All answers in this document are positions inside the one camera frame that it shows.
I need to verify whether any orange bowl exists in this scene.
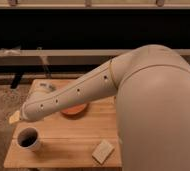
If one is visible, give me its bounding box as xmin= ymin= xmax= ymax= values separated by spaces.
xmin=61 ymin=104 xmax=87 ymax=116

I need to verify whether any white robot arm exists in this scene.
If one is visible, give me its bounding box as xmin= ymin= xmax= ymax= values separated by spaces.
xmin=20 ymin=45 xmax=190 ymax=171

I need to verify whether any yellow paper tag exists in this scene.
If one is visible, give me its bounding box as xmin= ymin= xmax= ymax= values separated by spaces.
xmin=9 ymin=110 xmax=20 ymax=124

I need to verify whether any tan sponge block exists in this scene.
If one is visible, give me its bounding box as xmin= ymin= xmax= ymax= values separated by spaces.
xmin=92 ymin=140 xmax=114 ymax=164

